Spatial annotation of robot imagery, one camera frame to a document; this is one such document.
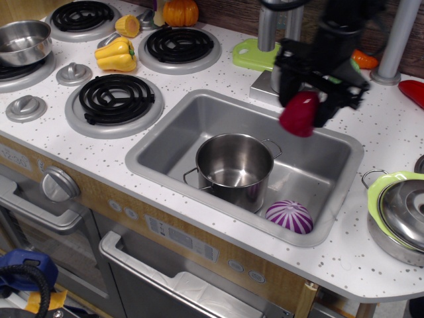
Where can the light green plate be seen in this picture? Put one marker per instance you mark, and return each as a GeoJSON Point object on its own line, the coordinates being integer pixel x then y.
{"type": "Point", "coordinates": [374, 190]}

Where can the silver stove knob near pepper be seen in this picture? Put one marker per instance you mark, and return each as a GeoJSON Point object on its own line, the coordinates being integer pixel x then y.
{"type": "Point", "coordinates": [108, 40]}

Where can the steel pot lid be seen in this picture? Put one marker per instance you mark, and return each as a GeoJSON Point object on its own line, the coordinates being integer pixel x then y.
{"type": "Point", "coordinates": [400, 206]}

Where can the yellow toy corn piece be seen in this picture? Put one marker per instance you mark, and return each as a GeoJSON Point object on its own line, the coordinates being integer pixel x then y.
{"type": "Point", "coordinates": [128, 25]}

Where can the small steel bowl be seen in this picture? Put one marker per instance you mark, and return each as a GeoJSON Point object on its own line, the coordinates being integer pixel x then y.
{"type": "Point", "coordinates": [25, 42]}

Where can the silver oven door handle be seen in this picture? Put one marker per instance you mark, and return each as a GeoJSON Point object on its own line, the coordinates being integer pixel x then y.
{"type": "Point", "coordinates": [65, 223]}

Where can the left edge stove burner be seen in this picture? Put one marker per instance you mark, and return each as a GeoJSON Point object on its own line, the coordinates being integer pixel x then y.
{"type": "Point", "coordinates": [17, 78]}

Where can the back left black burner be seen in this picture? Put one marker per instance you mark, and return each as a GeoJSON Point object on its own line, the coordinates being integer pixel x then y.
{"type": "Point", "coordinates": [83, 21]}

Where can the back right black burner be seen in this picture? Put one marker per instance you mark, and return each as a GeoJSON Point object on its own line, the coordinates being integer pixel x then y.
{"type": "Point", "coordinates": [179, 50]}

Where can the yellow toy bell pepper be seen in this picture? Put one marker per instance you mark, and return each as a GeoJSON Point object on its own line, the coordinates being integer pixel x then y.
{"type": "Point", "coordinates": [118, 55]}

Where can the silver stove knob left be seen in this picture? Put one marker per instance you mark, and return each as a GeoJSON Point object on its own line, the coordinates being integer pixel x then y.
{"type": "Point", "coordinates": [26, 109]}

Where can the red toy sweet potato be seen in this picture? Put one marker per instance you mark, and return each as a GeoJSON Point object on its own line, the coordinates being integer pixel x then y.
{"type": "Point", "coordinates": [298, 115]}

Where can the front black stove burner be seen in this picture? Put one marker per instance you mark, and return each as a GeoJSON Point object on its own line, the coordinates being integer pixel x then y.
{"type": "Point", "coordinates": [114, 106]}

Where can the orange toy carrot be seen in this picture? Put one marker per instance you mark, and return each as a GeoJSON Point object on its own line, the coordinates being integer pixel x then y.
{"type": "Point", "coordinates": [364, 61]}

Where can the silver stove knob centre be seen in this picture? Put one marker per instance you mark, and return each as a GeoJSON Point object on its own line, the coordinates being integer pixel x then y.
{"type": "Point", "coordinates": [74, 74]}

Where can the silver dishwasher door handle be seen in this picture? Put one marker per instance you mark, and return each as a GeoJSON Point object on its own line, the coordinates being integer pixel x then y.
{"type": "Point", "coordinates": [155, 282]}

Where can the purple white striped onion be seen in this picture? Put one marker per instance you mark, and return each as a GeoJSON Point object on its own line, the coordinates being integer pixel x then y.
{"type": "Point", "coordinates": [290, 215]}

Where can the red toy pepper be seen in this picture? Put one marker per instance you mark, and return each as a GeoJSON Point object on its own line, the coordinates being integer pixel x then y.
{"type": "Point", "coordinates": [414, 90]}

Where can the stainless steel pot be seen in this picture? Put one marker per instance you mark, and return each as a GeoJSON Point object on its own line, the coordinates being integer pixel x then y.
{"type": "Point", "coordinates": [236, 167]}

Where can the blue clamp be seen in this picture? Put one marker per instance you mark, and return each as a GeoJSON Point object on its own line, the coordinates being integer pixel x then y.
{"type": "Point", "coordinates": [27, 271]}

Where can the grey toy sink basin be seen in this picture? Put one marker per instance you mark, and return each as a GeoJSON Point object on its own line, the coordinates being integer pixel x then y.
{"type": "Point", "coordinates": [316, 171]}

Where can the silver oven dial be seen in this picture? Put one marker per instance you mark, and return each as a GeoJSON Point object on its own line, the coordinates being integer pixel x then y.
{"type": "Point", "coordinates": [58, 186]}

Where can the silver back stove knob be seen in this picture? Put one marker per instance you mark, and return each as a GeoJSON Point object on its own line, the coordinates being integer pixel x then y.
{"type": "Point", "coordinates": [146, 20]}

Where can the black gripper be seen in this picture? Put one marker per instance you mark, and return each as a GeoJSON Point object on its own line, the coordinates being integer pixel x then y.
{"type": "Point", "coordinates": [328, 55]}

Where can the steel pan with handle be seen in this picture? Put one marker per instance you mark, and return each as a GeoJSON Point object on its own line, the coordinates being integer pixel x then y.
{"type": "Point", "coordinates": [387, 244]}

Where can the green toy vegetable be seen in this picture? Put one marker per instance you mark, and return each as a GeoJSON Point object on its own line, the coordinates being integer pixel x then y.
{"type": "Point", "coordinates": [355, 66]}

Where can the green cutting board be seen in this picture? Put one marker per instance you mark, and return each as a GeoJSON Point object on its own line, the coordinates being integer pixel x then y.
{"type": "Point", "coordinates": [247, 55]}

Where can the grey vertical pole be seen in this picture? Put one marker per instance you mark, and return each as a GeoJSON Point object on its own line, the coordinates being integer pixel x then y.
{"type": "Point", "coordinates": [387, 72]}

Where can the orange toy pumpkin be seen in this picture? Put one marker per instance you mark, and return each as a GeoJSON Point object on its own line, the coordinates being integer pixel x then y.
{"type": "Point", "coordinates": [181, 13]}

